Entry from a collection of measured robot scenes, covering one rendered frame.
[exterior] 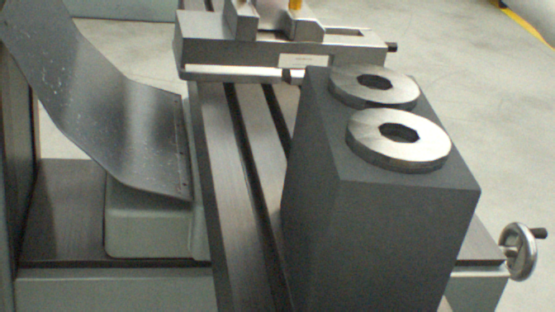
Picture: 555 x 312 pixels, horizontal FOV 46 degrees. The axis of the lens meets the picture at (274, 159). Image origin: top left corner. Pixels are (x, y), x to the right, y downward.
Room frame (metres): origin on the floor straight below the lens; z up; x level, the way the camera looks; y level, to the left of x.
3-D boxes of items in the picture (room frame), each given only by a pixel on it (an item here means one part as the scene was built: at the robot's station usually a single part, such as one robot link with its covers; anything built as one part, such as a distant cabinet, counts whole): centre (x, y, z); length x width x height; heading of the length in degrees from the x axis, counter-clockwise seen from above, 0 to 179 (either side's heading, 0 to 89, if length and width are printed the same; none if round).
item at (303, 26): (1.07, 0.00, 1.05); 0.12 x 0.06 x 0.04; 18
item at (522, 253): (1.05, -0.46, 0.66); 0.16 x 0.12 x 0.12; 105
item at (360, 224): (0.55, -0.09, 1.06); 0.22 x 0.12 x 0.20; 10
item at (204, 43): (1.07, 0.03, 1.02); 0.35 x 0.15 x 0.11; 108
